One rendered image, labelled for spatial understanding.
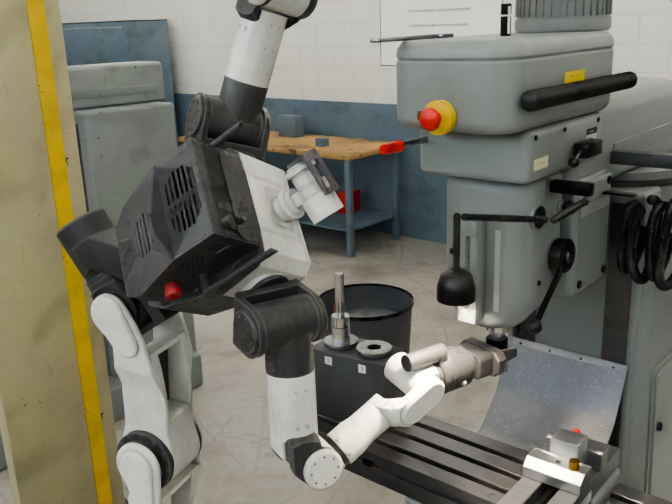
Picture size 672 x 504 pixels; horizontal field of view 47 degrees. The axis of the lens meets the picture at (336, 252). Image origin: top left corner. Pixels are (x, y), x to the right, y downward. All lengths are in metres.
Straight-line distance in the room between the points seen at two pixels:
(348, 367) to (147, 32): 7.09
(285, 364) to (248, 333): 0.09
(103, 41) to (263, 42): 7.41
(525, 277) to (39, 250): 1.83
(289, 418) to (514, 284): 0.51
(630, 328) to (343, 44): 5.62
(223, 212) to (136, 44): 7.36
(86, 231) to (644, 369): 1.35
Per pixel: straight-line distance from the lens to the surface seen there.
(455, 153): 1.50
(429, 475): 1.82
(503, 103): 1.35
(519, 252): 1.53
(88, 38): 9.15
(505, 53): 1.34
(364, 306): 3.99
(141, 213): 1.48
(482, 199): 1.53
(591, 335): 2.04
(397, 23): 6.90
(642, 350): 2.03
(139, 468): 1.77
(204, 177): 1.36
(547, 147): 1.49
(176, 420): 1.76
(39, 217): 2.85
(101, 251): 1.64
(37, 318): 2.92
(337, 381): 1.98
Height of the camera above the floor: 1.93
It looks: 17 degrees down
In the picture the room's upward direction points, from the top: 2 degrees counter-clockwise
